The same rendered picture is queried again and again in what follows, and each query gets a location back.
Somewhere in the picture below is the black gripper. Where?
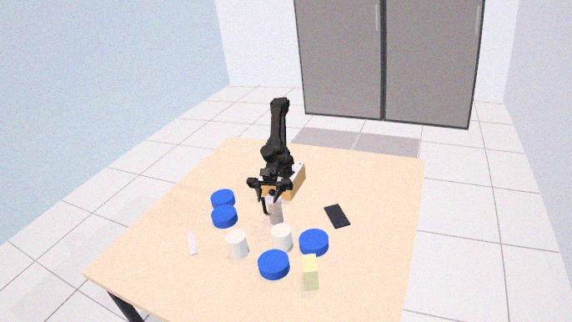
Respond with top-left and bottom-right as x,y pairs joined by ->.
246,165 -> 293,204

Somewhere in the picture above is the glass coffee press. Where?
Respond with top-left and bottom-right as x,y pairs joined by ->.
261,189 -> 286,227

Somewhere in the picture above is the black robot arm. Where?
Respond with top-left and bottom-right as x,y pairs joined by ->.
259,98 -> 295,180

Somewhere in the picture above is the white cylinder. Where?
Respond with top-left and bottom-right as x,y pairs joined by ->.
225,229 -> 249,259
271,223 -> 294,253

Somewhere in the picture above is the blue short cylinder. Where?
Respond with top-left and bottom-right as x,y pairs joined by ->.
210,189 -> 236,209
258,249 -> 290,280
299,229 -> 329,258
211,204 -> 238,229

